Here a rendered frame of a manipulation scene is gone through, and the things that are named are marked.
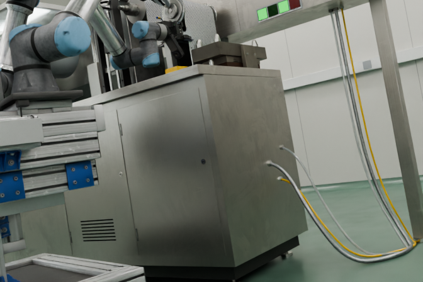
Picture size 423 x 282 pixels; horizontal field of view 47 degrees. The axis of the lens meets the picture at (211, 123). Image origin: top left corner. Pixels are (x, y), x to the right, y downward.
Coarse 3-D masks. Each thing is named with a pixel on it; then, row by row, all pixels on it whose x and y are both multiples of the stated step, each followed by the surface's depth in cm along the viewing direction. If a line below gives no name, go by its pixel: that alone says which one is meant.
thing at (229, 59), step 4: (224, 56) 219; (228, 56) 220; (232, 56) 223; (216, 60) 222; (220, 60) 221; (224, 60) 219; (228, 60) 220; (232, 60) 222; (236, 60) 225; (240, 60) 228; (204, 64) 226; (208, 64) 225; (216, 64) 222; (220, 64) 221; (224, 64) 220; (228, 64) 219; (232, 64) 222; (236, 64) 224; (240, 64) 227
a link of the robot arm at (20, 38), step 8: (32, 24) 155; (16, 32) 154; (24, 32) 154; (32, 32) 153; (16, 40) 154; (24, 40) 153; (32, 40) 151; (16, 48) 154; (24, 48) 153; (32, 48) 152; (16, 56) 154; (24, 56) 153; (32, 56) 153; (40, 56) 153; (16, 64) 154; (24, 64) 153; (48, 64) 158
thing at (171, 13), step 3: (171, 3) 232; (171, 6) 232; (174, 6) 230; (177, 6) 231; (165, 9) 234; (168, 9) 233; (171, 9) 232; (174, 9) 231; (177, 9) 231; (165, 12) 234; (168, 12) 234; (171, 12) 232; (174, 12) 231; (177, 12) 231; (168, 15) 233; (171, 15) 232; (174, 15) 231; (171, 18) 232
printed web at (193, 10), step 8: (128, 0) 253; (184, 0) 237; (152, 8) 249; (160, 8) 254; (192, 8) 236; (200, 8) 242; (208, 8) 248; (152, 16) 248; (160, 16) 253; (184, 16) 231; (192, 16) 235; (200, 16) 240; (208, 16) 246; (128, 24) 254; (128, 32) 254; (136, 40) 257; (160, 48) 271; (160, 56) 270; (160, 64) 269; (136, 72) 253; (144, 72) 258; (152, 72) 263; (160, 72) 267; (136, 80) 252; (144, 80) 257
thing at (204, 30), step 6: (186, 18) 231; (192, 18) 235; (186, 24) 230; (192, 24) 234; (198, 24) 238; (204, 24) 242; (210, 24) 246; (192, 30) 233; (198, 30) 237; (204, 30) 241; (210, 30) 245; (192, 36) 232; (198, 36) 236; (204, 36) 240; (210, 36) 244; (192, 42) 231; (204, 42) 239; (210, 42) 243; (192, 48) 231
